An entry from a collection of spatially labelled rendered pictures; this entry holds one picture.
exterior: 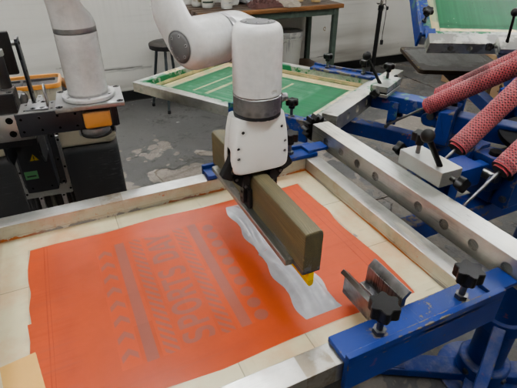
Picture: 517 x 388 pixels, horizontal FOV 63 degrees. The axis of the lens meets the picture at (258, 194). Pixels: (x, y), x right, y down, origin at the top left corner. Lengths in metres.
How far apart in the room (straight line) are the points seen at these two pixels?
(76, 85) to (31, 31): 3.33
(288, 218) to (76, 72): 0.68
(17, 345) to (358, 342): 0.51
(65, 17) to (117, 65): 3.48
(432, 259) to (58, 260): 0.69
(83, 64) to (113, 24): 3.38
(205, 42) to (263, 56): 0.08
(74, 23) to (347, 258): 0.77
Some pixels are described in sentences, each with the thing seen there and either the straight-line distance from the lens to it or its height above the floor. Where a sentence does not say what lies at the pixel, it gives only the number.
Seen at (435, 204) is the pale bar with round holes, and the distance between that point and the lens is 0.89.
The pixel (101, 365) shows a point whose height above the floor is 0.96.
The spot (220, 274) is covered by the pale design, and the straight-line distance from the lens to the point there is 0.79.
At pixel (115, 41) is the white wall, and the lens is 4.50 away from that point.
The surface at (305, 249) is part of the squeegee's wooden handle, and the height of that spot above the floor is 1.11.
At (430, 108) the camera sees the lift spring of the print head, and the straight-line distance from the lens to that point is 1.37.
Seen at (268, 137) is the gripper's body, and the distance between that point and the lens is 0.68.
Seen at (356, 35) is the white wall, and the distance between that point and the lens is 5.64.
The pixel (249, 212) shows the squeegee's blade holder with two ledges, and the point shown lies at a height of 1.07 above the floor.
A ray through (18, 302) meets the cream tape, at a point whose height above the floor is 0.96.
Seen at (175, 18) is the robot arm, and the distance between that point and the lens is 0.65.
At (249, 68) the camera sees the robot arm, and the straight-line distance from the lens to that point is 0.62.
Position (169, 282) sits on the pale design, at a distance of 0.79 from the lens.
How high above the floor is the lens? 1.49
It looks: 32 degrees down
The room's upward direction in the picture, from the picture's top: straight up
